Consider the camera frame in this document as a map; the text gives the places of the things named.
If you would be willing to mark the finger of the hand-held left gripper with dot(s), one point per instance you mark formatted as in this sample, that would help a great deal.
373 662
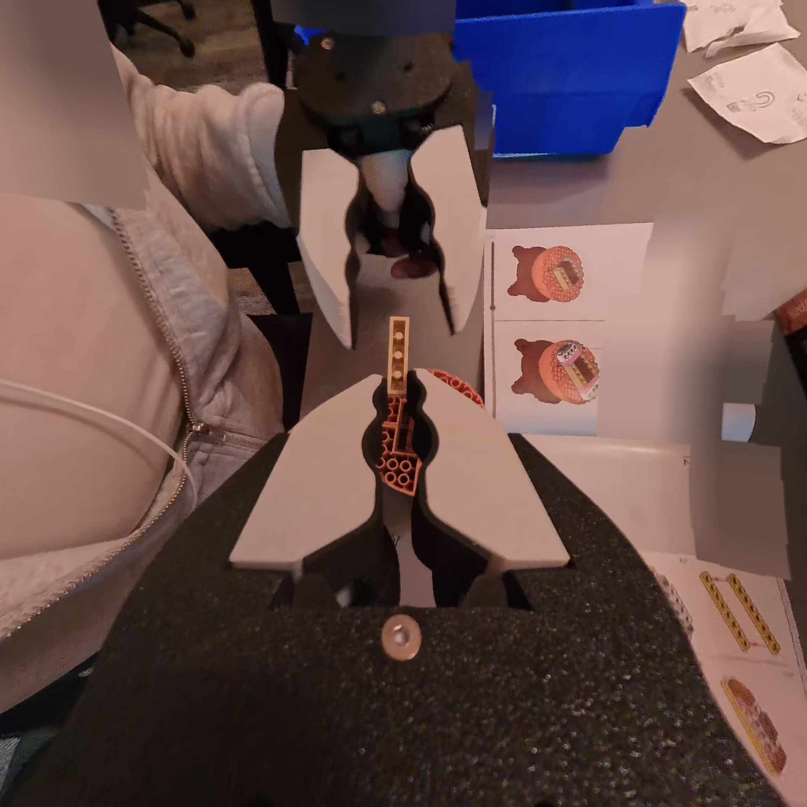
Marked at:
328 227
460 202

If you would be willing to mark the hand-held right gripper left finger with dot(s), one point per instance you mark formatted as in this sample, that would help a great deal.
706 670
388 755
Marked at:
303 505

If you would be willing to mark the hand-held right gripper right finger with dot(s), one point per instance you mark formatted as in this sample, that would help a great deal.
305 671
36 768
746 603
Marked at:
498 505

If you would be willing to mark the round orange lego pot build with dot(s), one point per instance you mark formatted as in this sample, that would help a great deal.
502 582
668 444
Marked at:
401 460

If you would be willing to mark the tan brick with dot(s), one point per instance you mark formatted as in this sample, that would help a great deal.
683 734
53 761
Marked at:
399 356

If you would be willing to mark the person's left forearm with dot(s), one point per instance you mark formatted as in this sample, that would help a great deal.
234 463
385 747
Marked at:
214 139

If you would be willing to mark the person's left hand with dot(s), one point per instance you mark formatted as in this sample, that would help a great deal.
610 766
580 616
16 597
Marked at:
411 266

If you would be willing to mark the blue plastic bin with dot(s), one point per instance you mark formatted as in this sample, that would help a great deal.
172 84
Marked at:
568 76

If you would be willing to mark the open building instruction booklet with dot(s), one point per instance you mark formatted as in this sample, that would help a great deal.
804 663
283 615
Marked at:
631 271

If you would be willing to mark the black office chair base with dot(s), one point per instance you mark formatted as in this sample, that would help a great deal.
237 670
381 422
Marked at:
145 19

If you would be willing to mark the white paper bag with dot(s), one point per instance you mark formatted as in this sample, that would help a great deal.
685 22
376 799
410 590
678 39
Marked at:
757 95
738 19

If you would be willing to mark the dark building set box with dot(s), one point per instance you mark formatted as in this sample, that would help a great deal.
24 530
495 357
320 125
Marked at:
792 309

